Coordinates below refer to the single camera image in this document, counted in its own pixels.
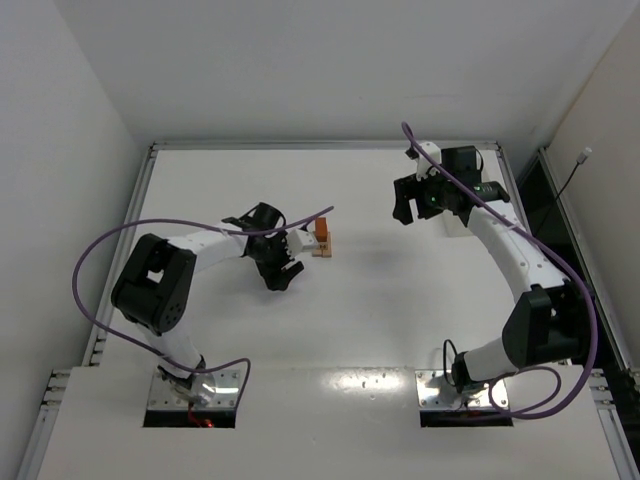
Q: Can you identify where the white perforated box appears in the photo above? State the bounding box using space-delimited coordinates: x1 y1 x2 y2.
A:
442 211 473 238

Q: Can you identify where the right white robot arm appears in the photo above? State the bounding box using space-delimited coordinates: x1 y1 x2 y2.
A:
392 144 591 392

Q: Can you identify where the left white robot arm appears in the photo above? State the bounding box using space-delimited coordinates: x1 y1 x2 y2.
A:
111 202 317 405

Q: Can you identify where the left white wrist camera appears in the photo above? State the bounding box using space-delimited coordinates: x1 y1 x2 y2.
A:
285 229 319 257

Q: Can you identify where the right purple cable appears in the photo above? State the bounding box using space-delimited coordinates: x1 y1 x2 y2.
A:
401 121 600 419

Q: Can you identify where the purple cable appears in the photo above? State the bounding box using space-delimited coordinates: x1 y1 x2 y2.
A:
72 204 335 416
401 121 600 419

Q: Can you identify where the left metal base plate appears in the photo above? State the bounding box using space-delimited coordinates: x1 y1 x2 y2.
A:
147 370 240 412

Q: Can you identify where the metal base plate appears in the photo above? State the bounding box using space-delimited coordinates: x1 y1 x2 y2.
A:
415 369 509 413
147 370 240 412

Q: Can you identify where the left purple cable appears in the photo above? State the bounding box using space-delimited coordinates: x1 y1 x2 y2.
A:
72 204 335 416

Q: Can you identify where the black wall cable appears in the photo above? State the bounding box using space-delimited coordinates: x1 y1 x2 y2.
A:
519 146 593 251

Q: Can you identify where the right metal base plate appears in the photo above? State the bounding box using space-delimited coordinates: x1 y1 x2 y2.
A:
415 369 509 413

